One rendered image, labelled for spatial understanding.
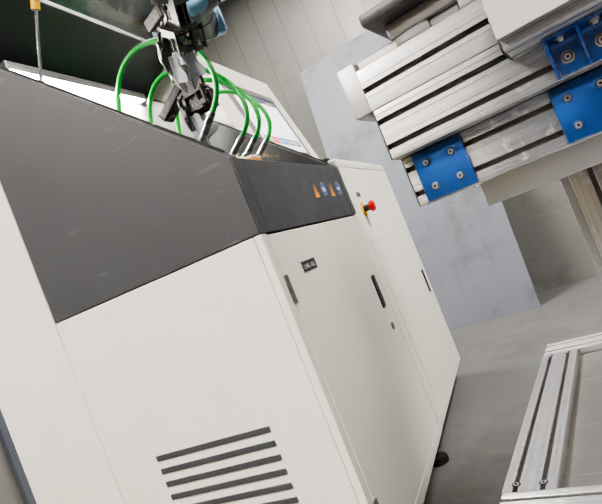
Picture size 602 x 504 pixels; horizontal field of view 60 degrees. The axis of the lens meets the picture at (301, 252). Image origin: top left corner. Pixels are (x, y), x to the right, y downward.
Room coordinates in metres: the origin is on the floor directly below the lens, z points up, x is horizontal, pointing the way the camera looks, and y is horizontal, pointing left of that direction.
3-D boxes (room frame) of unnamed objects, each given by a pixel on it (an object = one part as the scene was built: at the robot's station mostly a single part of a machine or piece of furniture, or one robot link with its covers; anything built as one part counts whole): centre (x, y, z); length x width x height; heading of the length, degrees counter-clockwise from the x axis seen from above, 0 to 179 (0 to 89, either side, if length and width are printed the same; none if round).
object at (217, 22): (1.39, 0.02, 1.40); 0.11 x 0.11 x 0.08; 1
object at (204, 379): (1.44, 0.19, 0.39); 0.70 x 0.58 x 0.79; 158
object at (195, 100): (1.40, 0.11, 1.24); 0.09 x 0.08 x 0.12; 68
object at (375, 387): (1.33, -0.07, 0.44); 0.65 x 0.02 x 0.68; 158
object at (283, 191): (1.34, -0.05, 0.87); 0.62 x 0.04 x 0.16; 158
